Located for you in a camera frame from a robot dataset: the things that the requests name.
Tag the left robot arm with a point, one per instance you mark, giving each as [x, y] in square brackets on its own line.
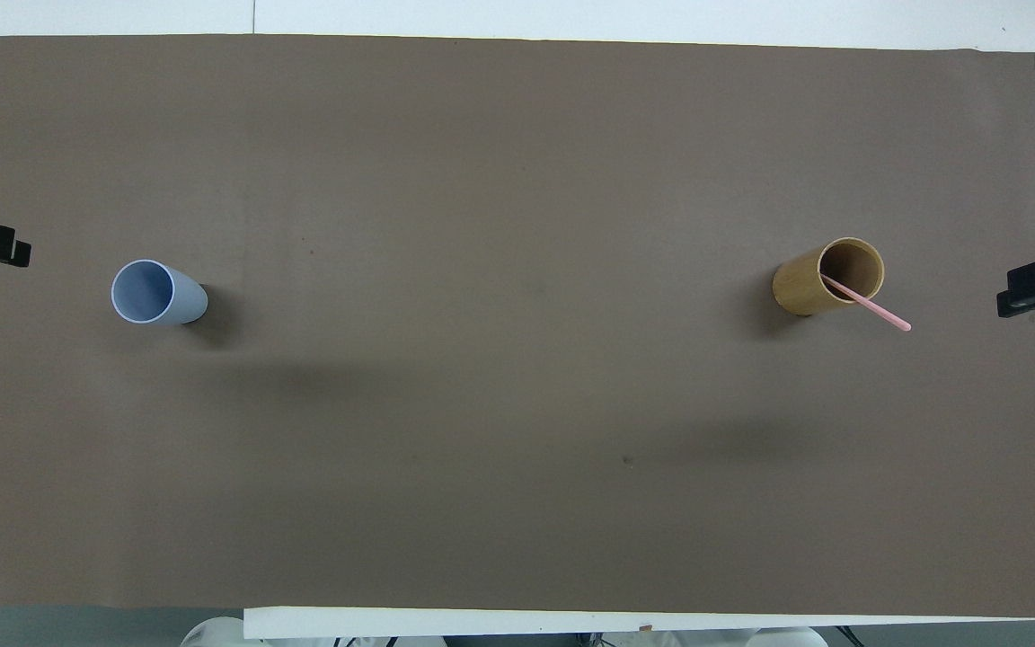
[212, 633]

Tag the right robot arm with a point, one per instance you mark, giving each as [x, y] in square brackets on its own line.
[733, 637]

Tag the brown bamboo cup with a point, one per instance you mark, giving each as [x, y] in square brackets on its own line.
[803, 284]

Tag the pink chopstick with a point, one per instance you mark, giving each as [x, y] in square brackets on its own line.
[877, 312]

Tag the blue cup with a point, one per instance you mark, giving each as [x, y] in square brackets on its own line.
[145, 291]

